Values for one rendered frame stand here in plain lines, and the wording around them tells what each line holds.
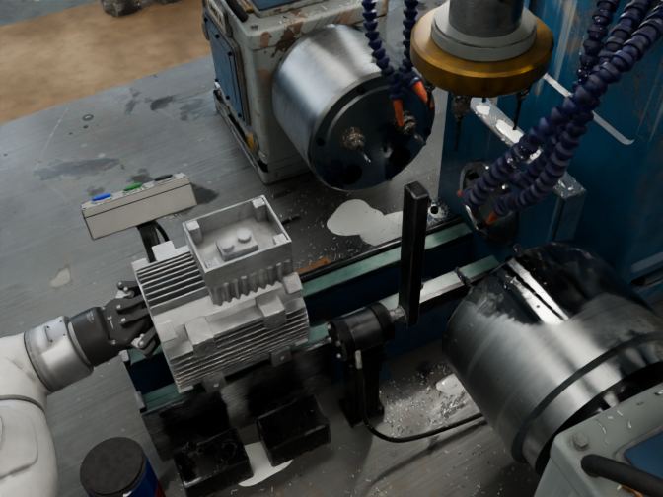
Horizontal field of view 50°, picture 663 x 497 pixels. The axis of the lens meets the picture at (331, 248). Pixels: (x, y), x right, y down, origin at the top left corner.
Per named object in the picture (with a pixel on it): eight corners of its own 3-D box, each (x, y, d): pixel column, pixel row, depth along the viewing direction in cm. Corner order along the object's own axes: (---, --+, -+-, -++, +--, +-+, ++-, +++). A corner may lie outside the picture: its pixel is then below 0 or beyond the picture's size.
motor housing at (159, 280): (267, 277, 119) (255, 193, 105) (315, 363, 107) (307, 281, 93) (151, 320, 114) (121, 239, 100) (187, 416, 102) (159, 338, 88)
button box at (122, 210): (191, 199, 120) (182, 170, 119) (198, 205, 114) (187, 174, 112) (90, 233, 116) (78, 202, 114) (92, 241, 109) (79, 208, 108)
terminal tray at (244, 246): (267, 229, 105) (262, 193, 100) (296, 278, 99) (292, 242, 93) (189, 256, 102) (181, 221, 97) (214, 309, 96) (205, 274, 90)
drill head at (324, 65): (355, 82, 158) (354, -28, 139) (443, 180, 135) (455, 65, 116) (250, 114, 151) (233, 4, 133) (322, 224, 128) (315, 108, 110)
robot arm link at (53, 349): (20, 318, 95) (62, 298, 96) (51, 353, 102) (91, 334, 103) (31, 370, 89) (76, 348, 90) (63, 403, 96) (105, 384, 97)
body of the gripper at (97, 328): (76, 351, 91) (144, 319, 93) (63, 304, 96) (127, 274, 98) (100, 380, 97) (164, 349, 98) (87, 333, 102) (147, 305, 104)
